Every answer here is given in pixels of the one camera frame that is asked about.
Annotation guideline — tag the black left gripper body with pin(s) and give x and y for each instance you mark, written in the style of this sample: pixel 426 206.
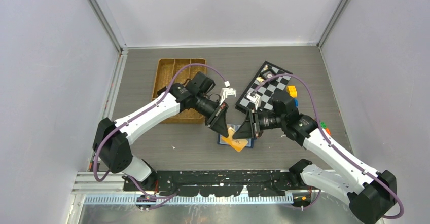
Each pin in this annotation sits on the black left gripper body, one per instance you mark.
pixel 205 107

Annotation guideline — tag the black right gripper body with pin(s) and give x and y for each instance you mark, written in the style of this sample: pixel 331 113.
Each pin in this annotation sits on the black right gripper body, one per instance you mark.
pixel 270 119

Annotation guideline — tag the blue card holder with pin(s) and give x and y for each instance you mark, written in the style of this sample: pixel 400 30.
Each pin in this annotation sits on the blue card holder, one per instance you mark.
pixel 250 142

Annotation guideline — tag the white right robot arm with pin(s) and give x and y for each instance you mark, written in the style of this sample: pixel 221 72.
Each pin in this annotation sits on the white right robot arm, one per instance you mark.
pixel 369 193

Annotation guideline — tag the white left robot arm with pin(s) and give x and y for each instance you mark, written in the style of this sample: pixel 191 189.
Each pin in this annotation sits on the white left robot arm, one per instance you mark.
pixel 114 138

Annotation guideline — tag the blue yellow toy car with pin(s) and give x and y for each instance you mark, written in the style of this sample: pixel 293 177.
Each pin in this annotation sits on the blue yellow toy car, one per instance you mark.
pixel 292 91

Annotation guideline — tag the black white chessboard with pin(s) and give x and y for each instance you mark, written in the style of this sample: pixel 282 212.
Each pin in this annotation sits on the black white chessboard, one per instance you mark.
pixel 266 90

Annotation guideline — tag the green toy block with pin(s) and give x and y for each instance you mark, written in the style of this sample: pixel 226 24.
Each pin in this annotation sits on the green toy block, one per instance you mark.
pixel 323 125

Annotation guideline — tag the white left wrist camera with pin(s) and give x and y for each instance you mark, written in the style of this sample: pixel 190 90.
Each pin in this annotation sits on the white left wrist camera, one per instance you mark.
pixel 225 93

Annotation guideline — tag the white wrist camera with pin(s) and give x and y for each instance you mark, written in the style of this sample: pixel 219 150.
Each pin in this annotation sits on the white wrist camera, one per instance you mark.
pixel 254 100
pixel 225 93

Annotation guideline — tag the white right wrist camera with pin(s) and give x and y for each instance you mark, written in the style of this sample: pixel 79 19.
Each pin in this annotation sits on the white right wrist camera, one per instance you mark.
pixel 254 100

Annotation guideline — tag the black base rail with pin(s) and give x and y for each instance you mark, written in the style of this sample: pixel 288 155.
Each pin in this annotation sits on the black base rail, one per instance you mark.
pixel 220 183

